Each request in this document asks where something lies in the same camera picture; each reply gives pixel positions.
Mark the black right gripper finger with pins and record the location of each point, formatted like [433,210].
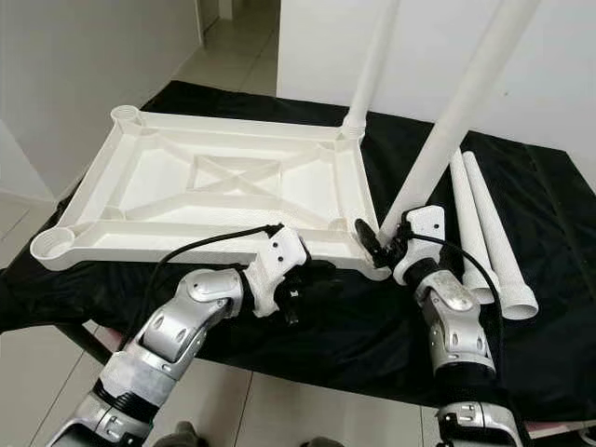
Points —
[371,245]

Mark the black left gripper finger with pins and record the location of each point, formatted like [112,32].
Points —
[328,281]

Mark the white plastic table leg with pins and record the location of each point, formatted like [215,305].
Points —
[456,116]
[372,65]
[470,223]
[507,261]

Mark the white plastic table top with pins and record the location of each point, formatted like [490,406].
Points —
[149,172]

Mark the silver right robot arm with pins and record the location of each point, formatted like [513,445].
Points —
[461,317]

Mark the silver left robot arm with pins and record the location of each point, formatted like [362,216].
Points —
[196,312]

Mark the black cloth table cover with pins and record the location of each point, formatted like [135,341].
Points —
[363,363]

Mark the grey robot right leg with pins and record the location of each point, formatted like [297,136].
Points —
[318,441]

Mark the grey robot leg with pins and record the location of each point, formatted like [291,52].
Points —
[318,441]
[172,436]

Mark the grey robot left leg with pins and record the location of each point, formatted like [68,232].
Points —
[172,436]

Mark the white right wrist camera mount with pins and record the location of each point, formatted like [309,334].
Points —
[424,228]

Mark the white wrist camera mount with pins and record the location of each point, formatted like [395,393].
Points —
[279,261]
[424,228]

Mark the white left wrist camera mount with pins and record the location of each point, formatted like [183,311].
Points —
[279,261]

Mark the black metal table frame bar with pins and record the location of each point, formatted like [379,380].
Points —
[563,433]
[84,343]

